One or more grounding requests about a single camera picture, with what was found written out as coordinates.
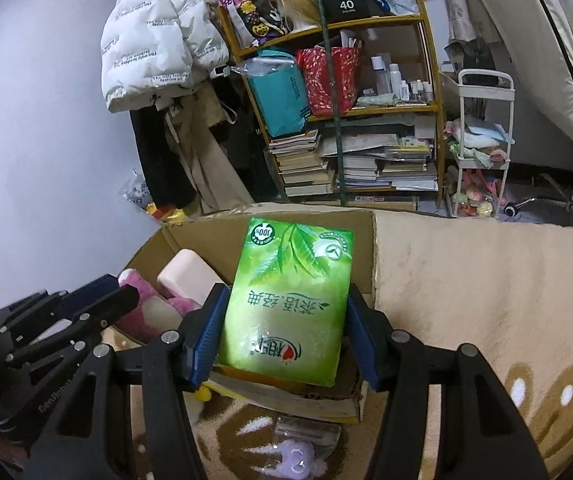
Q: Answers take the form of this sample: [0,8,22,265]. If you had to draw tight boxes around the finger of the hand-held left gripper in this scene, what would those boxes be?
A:
[0,274,121,336]
[4,285,140,367]

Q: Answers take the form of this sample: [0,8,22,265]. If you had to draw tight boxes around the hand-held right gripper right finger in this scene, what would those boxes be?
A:
[346,282,552,480]

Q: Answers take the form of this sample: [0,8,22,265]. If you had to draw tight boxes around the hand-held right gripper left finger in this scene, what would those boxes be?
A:
[21,282,232,480]

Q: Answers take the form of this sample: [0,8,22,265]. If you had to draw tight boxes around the pink plush toy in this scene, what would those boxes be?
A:
[115,269,202,341]

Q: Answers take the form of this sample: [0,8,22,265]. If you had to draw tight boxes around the pale pink soft pad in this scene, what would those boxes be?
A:
[156,249,222,306]

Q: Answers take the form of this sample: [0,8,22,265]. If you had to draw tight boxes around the green tissue pack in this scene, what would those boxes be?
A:
[216,216,356,388]

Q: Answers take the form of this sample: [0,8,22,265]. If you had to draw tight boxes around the printed cardboard box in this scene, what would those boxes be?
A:
[101,207,378,423]

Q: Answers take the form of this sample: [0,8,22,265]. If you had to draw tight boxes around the plastic bag of clutter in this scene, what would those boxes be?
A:
[121,170,187,223]

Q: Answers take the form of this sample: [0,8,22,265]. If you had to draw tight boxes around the small purple toy in bag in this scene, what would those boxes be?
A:
[261,415,342,480]

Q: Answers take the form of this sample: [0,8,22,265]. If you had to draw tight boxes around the black hanging coat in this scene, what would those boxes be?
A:
[129,105,197,208]

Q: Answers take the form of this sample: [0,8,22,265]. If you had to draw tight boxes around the beige hanging coat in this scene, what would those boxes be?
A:
[164,85,254,216]

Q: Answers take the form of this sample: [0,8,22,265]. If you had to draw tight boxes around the pile of small plush toys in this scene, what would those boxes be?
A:
[449,165,499,218]

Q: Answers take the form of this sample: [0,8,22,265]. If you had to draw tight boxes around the pile of books and papers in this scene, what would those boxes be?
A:
[339,132,439,193]

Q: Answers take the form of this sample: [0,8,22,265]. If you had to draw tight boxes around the stack of books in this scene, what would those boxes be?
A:
[268,130,339,198]

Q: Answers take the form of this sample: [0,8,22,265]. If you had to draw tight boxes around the light blue plush toy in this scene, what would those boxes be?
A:
[453,122,509,148]

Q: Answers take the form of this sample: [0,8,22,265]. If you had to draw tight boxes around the teal bag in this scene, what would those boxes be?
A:
[245,50,312,140]

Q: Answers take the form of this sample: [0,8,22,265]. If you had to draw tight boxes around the white puffer jacket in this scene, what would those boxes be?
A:
[100,0,230,113]

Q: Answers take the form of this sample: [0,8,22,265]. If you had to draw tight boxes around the white trolley cart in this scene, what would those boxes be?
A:
[443,69,515,218]

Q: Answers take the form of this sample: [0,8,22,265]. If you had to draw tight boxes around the green pole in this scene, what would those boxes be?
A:
[312,0,347,206]

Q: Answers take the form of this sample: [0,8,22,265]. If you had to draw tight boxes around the group of cosmetic bottles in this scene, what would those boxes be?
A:
[366,55,434,103]

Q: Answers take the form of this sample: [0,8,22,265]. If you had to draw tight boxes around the wooden shelf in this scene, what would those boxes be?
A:
[216,0,447,208]

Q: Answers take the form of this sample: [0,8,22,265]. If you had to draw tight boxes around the red patterned bag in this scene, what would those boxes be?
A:
[295,46,363,116]

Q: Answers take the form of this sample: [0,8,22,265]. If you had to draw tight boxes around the printed tote bag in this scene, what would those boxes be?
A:
[219,0,287,48]

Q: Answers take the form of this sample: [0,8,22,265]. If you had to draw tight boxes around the blonde wig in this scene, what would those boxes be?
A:
[269,0,324,28]

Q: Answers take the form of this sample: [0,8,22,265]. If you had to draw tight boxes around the black box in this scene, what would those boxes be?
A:
[319,0,382,23]

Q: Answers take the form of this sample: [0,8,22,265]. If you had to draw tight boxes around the beige frilled curtain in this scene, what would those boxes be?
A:
[436,0,482,61]

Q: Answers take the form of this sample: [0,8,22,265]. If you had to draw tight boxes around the cream padded chair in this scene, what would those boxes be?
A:
[453,0,573,231]

